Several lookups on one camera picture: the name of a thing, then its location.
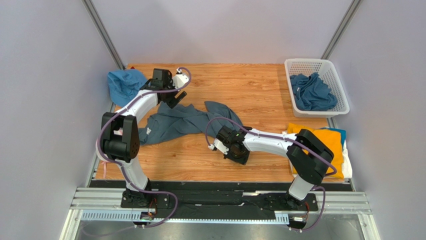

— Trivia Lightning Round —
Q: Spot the folded white t shirt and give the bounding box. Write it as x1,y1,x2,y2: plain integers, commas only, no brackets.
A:
342,141,353,180

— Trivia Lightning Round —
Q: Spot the blue bucket hat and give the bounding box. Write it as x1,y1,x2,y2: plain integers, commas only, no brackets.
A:
107,69,148,107

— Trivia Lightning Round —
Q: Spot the white pink mesh laundry bag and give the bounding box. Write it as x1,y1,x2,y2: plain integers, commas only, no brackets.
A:
95,137,109,180

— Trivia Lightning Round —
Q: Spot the white plastic basket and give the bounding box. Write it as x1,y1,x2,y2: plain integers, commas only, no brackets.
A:
284,58,350,118

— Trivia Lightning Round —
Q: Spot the grey-blue t shirt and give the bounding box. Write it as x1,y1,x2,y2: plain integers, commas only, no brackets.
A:
289,72,338,111
138,101,243,146

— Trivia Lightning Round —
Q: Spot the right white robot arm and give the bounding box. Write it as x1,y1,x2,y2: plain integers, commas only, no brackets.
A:
208,126,337,210

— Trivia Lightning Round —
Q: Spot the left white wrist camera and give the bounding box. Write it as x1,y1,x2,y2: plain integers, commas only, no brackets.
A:
172,67,192,89

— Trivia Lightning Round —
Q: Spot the left aluminium corner post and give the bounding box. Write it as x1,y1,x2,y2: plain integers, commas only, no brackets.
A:
82,0,126,70

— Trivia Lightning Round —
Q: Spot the aluminium frame rail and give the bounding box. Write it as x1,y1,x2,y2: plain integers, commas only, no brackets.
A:
60,187,380,240

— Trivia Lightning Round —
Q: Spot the right aluminium corner post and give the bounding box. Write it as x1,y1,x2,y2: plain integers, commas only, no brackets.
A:
321,0,363,60

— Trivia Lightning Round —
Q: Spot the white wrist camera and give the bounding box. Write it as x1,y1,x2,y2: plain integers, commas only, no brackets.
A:
209,138,229,155
172,67,192,89

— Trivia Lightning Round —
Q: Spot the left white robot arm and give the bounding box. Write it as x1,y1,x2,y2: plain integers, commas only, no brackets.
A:
95,67,192,208

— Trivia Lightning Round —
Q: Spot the folded teal t shirt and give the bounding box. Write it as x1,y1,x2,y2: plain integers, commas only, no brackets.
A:
328,127,347,147

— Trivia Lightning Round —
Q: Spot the grey-blue t shirt in basket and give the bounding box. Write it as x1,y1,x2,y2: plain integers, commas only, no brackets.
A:
289,72,338,111

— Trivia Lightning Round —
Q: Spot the folded yellow t shirt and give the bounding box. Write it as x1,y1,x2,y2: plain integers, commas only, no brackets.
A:
287,123,345,179

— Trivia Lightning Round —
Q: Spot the aluminium corner post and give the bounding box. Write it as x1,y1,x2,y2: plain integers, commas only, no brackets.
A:
82,0,126,70
321,0,363,60

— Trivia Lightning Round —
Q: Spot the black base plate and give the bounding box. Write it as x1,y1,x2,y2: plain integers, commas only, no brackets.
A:
89,179,354,221

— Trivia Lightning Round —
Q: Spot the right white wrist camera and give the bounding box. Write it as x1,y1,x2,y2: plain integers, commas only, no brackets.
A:
209,138,229,155

